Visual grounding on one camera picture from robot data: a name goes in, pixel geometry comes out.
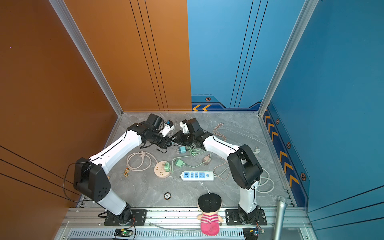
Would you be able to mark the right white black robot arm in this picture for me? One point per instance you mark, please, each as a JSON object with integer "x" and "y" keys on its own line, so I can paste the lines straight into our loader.
{"x": 244, "y": 166}

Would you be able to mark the plush doll black hat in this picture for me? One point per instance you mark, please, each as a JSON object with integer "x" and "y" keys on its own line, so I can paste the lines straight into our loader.
{"x": 210, "y": 220}

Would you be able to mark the grey metal pole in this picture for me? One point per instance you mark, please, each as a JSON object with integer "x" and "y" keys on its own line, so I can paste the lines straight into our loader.
{"x": 280, "y": 214}

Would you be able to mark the left green circuit board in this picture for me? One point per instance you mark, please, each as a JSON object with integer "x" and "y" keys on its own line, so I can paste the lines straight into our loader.
{"x": 122, "y": 233}

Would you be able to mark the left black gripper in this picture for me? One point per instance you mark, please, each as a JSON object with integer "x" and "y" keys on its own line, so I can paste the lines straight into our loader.
{"x": 165, "y": 144}

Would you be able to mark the green charger adapter front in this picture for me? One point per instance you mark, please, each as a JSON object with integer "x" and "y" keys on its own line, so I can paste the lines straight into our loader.
{"x": 180, "y": 163}

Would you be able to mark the white blue power strip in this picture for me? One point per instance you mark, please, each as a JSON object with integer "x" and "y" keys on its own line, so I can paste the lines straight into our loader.
{"x": 197, "y": 176}

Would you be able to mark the pink charger adapter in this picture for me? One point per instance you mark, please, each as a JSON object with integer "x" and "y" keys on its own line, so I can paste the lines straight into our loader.
{"x": 206, "y": 160}

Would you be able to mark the light green charger adapter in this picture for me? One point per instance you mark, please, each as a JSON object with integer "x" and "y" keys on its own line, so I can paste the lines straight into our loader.
{"x": 167, "y": 167}

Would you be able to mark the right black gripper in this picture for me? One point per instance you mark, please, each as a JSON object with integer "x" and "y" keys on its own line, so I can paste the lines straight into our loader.
{"x": 179, "y": 138}

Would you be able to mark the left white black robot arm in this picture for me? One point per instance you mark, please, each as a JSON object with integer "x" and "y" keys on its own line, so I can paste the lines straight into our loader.
{"x": 90, "y": 175}

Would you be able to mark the right circuit board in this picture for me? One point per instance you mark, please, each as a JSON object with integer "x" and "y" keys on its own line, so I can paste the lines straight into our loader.
{"x": 252, "y": 233}

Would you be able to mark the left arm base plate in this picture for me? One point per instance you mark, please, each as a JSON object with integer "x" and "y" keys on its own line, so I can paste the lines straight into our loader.
{"x": 135, "y": 217}

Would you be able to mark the small round black dial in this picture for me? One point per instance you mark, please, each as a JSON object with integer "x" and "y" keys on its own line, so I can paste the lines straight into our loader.
{"x": 167, "y": 196}

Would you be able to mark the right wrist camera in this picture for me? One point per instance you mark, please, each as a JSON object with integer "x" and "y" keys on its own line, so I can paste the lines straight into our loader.
{"x": 184, "y": 127}

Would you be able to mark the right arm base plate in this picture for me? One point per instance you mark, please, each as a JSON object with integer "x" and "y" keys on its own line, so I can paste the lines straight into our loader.
{"x": 232, "y": 216}

